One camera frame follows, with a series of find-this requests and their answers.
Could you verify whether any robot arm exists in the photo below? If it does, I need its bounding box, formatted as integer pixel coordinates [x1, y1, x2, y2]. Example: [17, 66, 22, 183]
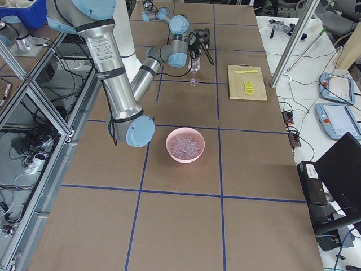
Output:
[46, 1, 197, 147]
[142, 0, 173, 25]

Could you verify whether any clear plastic bag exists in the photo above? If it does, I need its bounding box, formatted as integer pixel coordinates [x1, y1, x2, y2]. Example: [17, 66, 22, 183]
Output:
[261, 19, 294, 38]

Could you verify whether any blue teach pendant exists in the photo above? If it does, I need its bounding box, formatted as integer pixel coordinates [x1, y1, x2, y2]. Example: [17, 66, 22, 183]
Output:
[315, 103, 360, 141]
[319, 72, 355, 105]

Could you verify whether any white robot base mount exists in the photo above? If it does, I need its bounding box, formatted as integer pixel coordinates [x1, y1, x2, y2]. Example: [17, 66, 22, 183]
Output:
[113, 0, 141, 71]

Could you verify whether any bamboo cutting board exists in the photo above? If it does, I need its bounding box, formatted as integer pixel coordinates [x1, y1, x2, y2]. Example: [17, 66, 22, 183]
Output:
[227, 65, 267, 102]

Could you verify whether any yellow plastic knife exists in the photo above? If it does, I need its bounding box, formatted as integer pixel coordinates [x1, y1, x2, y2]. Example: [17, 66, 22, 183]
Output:
[234, 69, 258, 74]

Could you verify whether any blue teach pendant near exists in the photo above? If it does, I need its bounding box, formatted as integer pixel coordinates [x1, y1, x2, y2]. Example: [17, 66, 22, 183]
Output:
[315, 103, 360, 141]

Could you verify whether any blue storage bin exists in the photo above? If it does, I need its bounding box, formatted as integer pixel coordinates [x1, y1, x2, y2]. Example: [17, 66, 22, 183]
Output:
[1, 1, 47, 29]

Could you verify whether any pink bowl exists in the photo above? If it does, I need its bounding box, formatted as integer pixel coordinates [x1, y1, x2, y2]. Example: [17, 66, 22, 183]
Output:
[165, 127, 205, 163]

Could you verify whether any black monitor on stand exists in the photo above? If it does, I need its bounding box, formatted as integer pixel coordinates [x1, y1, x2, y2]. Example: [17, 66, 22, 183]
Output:
[297, 132, 360, 251]

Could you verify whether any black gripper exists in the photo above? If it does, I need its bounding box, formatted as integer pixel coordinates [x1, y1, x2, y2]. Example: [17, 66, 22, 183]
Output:
[188, 32, 202, 56]

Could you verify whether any blue teach pendant far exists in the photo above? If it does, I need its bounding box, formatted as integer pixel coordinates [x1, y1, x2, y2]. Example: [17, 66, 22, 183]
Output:
[319, 72, 355, 105]

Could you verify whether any aluminium frame post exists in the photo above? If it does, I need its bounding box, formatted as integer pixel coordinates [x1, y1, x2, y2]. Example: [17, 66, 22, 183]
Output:
[270, 0, 320, 88]

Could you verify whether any clear wine glass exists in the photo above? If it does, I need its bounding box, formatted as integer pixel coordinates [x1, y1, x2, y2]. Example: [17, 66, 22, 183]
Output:
[188, 56, 201, 86]

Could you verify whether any pile of ice cubes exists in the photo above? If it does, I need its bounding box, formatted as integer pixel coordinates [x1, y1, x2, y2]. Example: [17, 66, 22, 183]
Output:
[170, 136, 202, 160]

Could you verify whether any grey office chair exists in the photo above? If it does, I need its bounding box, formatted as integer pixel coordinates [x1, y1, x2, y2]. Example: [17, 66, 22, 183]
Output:
[318, 1, 360, 36]

